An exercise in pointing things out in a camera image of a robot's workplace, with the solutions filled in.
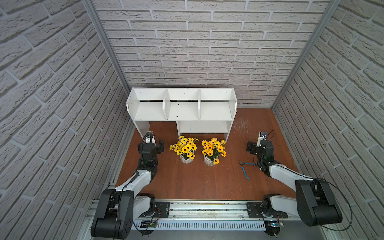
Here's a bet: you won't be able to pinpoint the sunflower pot white vase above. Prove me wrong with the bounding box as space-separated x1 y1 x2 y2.
170 136 199 164
202 138 227 167

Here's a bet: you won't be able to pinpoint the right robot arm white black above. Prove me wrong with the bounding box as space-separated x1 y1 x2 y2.
246 139 353 232

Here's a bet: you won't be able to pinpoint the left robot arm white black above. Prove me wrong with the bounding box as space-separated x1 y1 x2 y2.
91 132 164 240

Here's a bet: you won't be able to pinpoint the white wooden shelf unit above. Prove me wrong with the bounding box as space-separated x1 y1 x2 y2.
126 88 238 139

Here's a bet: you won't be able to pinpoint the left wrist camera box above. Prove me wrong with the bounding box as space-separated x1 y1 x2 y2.
144 131 156 145

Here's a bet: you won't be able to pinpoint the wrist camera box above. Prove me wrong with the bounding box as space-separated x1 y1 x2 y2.
144 131 156 145
257 132 268 147

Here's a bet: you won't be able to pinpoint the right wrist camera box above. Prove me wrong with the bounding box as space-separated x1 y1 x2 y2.
257 132 268 147

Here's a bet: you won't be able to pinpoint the blue handled pliers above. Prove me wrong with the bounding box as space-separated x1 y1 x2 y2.
238 160 259 181

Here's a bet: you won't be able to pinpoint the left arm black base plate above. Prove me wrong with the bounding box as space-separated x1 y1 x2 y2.
153 201 171 218

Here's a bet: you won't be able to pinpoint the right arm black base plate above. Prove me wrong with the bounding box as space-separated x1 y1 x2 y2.
246 202 288 219

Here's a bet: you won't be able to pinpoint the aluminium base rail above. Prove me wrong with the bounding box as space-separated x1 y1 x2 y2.
86 199 319 222

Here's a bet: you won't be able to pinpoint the white perforated cable tray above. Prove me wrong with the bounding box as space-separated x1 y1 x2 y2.
135 220 266 231

